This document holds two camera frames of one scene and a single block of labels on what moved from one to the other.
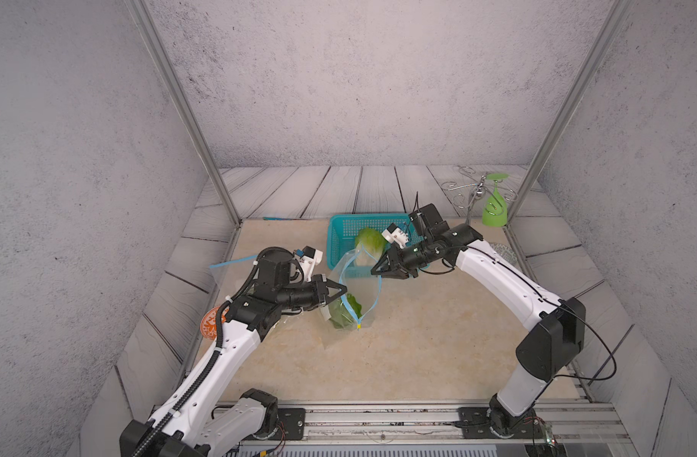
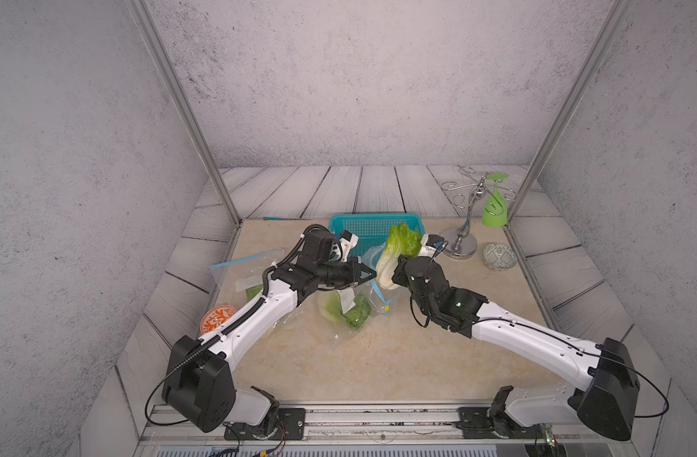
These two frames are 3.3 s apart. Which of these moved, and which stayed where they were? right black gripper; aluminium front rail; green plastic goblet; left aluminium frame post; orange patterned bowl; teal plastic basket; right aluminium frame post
Moved: right black gripper
Stayed: aluminium front rail; left aluminium frame post; green plastic goblet; teal plastic basket; right aluminium frame post; orange patterned bowl
